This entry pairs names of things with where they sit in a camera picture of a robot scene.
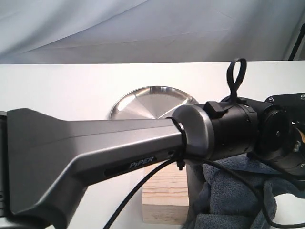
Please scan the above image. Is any light wooden cube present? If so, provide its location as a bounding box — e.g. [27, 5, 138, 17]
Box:
[142, 163, 189, 225]

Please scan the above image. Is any grey-blue fleece towel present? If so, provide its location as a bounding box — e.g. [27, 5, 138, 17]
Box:
[183, 156, 305, 229]

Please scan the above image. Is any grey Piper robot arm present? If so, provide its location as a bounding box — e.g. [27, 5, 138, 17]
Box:
[0, 94, 305, 229]

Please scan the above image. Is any round stainless steel plate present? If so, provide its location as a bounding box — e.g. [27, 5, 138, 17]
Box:
[108, 86, 198, 120]

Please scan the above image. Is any grey backdrop cloth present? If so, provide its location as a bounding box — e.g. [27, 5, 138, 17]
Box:
[0, 0, 305, 64]

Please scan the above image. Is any black stand pole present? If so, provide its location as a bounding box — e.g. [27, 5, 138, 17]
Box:
[288, 22, 305, 61]

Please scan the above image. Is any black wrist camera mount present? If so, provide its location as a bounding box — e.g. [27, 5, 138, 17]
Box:
[265, 92, 305, 125]

